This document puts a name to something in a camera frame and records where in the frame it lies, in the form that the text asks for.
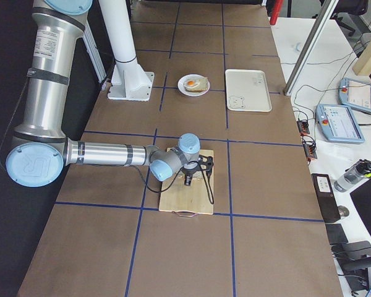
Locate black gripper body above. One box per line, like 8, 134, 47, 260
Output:
182, 163, 198, 177

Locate white round plate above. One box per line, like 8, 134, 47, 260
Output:
177, 74, 210, 97

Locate white bread slice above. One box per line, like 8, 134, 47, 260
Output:
192, 171, 205, 181

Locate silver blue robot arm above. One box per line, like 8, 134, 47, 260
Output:
6, 1, 200, 187

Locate bottom bread slice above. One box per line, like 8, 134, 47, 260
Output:
185, 77, 208, 92

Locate bamboo cutting board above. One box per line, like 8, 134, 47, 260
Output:
158, 150, 214, 216

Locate fried egg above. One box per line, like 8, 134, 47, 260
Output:
183, 79, 200, 89

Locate white rectangular tray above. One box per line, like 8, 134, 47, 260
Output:
225, 69, 272, 112

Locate upper orange connector board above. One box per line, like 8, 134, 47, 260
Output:
296, 119, 310, 136

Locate orange connector board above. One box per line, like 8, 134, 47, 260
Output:
302, 140, 317, 161
296, 119, 310, 136

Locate lower orange connector board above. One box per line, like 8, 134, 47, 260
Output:
302, 140, 317, 161

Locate black power box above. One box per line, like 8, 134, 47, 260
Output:
311, 173, 341, 223

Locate near teach pendant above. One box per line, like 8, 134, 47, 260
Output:
316, 104, 365, 144

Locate teach pendant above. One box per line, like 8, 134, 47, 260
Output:
338, 77, 371, 114
316, 104, 365, 144

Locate clear water bottle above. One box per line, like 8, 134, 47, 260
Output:
334, 159, 371, 192

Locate black desk equipment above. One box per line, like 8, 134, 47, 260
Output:
326, 224, 371, 296

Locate far teach pendant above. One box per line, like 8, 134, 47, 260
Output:
338, 77, 371, 114

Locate red fire extinguisher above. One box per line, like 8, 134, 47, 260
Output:
270, 0, 284, 25

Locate black office chair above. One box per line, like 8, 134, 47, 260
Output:
331, 0, 371, 37

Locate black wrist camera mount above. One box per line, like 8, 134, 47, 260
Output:
198, 155, 214, 171

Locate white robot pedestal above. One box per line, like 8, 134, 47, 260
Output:
99, 0, 155, 101

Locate aluminium frame post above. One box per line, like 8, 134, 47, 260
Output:
283, 0, 339, 96

